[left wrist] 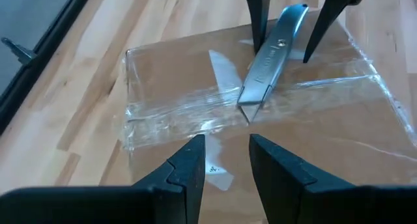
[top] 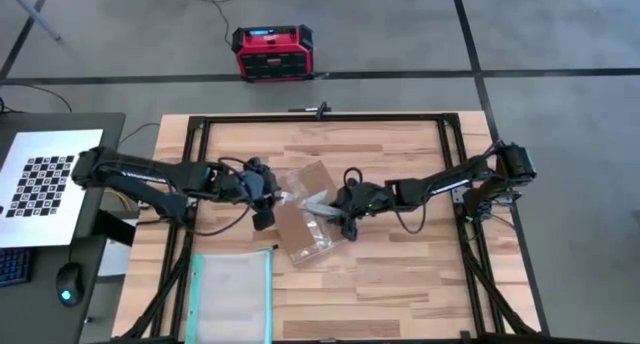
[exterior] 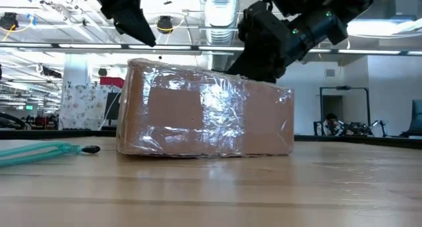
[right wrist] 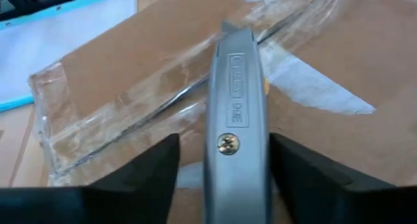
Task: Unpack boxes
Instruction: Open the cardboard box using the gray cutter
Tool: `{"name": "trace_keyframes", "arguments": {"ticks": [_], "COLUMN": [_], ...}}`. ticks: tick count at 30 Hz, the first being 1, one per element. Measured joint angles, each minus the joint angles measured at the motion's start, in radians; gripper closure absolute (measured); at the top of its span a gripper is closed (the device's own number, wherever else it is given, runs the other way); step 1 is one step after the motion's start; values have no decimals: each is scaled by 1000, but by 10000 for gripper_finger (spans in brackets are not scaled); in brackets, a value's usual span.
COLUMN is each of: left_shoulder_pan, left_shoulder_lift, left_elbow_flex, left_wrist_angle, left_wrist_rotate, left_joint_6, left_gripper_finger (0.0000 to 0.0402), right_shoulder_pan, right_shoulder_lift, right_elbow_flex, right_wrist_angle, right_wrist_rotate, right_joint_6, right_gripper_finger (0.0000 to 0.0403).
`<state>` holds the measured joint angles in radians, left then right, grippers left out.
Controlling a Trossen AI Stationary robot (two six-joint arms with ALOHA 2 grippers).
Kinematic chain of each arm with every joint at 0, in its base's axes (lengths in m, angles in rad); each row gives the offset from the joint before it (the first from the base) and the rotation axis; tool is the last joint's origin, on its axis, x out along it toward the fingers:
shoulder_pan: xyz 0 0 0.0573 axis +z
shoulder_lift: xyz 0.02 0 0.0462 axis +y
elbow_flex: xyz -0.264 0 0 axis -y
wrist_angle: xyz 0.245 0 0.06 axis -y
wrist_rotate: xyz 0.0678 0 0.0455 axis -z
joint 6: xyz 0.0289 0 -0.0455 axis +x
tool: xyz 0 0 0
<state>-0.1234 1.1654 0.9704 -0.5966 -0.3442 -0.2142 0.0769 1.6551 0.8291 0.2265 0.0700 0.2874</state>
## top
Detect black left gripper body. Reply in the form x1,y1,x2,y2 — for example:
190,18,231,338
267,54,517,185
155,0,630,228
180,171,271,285
214,162,282,213

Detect black aluminium table frame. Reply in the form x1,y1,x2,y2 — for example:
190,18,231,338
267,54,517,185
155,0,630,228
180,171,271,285
130,112,551,340

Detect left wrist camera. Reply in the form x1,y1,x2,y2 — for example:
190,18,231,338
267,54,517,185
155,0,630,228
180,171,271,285
242,168,267,201

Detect black keyboard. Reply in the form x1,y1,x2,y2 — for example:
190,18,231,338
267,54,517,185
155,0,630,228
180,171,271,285
0,247,35,289

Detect white paper sheet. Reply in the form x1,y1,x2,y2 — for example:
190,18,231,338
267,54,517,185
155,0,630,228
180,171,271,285
96,218,139,278

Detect checkerboard calibration board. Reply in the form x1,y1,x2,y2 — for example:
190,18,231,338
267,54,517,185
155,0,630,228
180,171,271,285
0,128,105,249

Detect red black jobsite radio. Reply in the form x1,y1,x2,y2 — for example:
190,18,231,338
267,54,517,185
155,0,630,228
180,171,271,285
230,24,315,83

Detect black desk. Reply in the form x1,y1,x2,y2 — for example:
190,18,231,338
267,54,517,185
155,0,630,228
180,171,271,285
0,112,127,344

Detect black computer mouse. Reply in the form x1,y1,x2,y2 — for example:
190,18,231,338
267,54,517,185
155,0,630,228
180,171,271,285
55,262,85,307

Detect silver utility knife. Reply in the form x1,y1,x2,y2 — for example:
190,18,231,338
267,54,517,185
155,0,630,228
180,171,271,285
301,189,347,220

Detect grey metal pole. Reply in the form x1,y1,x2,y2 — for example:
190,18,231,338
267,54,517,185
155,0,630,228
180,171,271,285
0,0,64,43

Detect taped brown cardboard box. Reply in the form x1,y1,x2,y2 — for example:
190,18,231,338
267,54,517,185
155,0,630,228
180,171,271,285
274,159,349,269

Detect teal mesh zipper pouch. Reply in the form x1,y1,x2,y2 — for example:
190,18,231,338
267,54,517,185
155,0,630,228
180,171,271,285
184,244,280,344

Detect black floor cable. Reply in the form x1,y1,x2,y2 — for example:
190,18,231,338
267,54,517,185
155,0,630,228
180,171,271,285
178,0,277,48

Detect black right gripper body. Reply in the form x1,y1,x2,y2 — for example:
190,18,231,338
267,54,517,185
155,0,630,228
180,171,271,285
333,180,397,221

